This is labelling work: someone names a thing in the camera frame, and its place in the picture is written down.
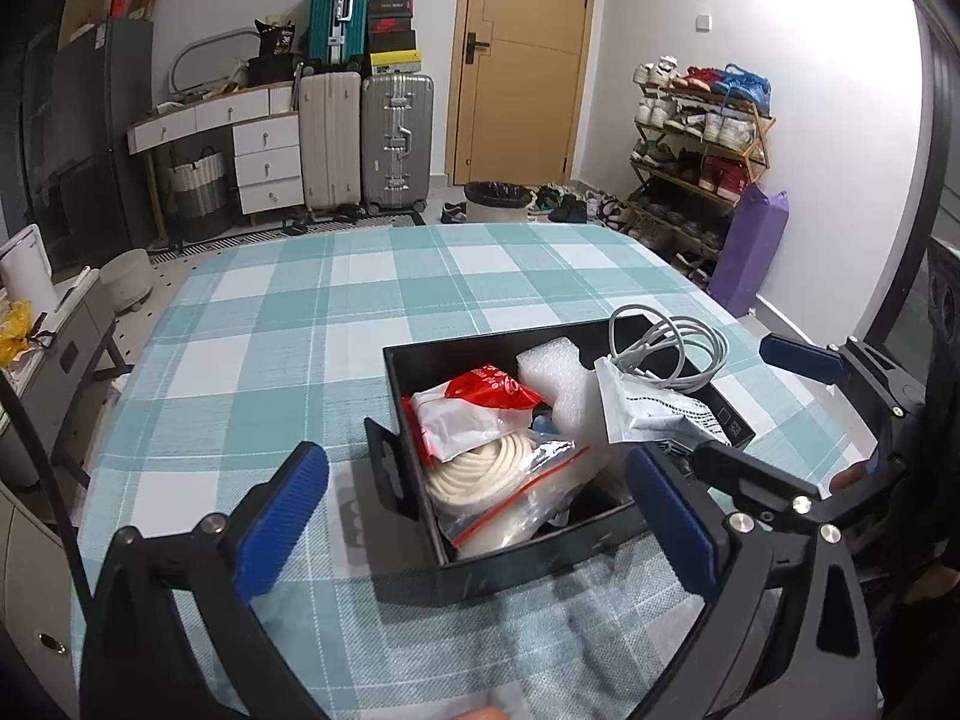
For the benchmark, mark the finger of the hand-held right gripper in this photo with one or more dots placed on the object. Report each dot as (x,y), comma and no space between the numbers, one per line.
(750,469)
(799,358)

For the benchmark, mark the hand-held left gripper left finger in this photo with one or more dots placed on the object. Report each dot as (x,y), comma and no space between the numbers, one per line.
(281,517)

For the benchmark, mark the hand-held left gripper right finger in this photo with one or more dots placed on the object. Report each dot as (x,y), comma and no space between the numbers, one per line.
(671,532)

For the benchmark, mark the silver printed pouch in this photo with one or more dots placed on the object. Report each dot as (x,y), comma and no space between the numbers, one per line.
(645,405)

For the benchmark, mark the black storage box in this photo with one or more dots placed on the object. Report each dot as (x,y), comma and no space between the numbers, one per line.
(525,555)

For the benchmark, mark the clear zip bag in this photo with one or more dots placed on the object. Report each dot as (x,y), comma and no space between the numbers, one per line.
(517,502)

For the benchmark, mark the white foam sheet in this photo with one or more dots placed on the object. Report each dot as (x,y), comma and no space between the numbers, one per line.
(555,382)

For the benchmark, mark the red plastic bag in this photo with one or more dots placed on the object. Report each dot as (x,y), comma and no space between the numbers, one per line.
(487,390)

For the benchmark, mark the person's right hand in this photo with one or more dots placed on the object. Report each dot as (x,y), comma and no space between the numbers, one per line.
(849,478)

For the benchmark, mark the purple bag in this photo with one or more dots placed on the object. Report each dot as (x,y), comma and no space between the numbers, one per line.
(750,247)

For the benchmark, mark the teal checkered tablecloth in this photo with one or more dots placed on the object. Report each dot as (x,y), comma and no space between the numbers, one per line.
(300,330)

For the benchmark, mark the wooden shoe rack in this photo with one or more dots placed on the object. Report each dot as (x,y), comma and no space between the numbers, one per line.
(697,157)

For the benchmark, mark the grey side table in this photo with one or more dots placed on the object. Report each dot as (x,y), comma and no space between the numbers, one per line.
(71,360)

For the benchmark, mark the white cabinet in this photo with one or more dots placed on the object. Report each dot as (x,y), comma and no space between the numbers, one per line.
(30,600)

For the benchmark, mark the row of loose shoes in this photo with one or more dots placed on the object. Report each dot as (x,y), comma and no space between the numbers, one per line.
(562,206)

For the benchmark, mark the round grey stool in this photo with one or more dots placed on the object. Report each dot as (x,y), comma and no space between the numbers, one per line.
(126,277)

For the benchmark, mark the yellow plastic bag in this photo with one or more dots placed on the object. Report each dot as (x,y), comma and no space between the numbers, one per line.
(13,334)

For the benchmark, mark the woven laundry basket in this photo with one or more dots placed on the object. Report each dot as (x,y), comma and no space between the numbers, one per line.
(196,195)

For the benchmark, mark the white trash bin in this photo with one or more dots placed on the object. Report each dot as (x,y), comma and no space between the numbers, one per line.
(495,202)

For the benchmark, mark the white appliance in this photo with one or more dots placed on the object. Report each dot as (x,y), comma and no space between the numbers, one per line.
(26,270)

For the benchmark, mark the white drawer dresser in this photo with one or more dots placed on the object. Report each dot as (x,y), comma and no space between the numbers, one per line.
(262,157)

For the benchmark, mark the beige suitcase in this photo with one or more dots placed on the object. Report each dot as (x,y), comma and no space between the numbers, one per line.
(330,142)

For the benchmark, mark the silver suitcase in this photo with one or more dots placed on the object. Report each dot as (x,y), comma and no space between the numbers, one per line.
(397,142)

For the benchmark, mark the wooden door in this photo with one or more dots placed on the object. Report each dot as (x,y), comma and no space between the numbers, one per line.
(525,75)

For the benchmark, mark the dark refrigerator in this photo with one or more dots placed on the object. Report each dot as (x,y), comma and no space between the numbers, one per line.
(90,135)

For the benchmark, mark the oval mirror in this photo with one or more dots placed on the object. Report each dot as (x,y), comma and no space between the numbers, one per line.
(180,64)

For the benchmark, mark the black paper bag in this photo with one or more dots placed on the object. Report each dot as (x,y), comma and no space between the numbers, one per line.
(274,52)

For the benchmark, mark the stack of shoe boxes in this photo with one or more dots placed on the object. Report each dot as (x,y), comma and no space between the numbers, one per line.
(394,30)

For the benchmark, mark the teal suitcase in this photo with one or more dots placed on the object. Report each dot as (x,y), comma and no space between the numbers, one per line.
(337,11)

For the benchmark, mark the cardboard pieces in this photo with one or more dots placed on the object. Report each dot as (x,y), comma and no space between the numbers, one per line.
(105,0)

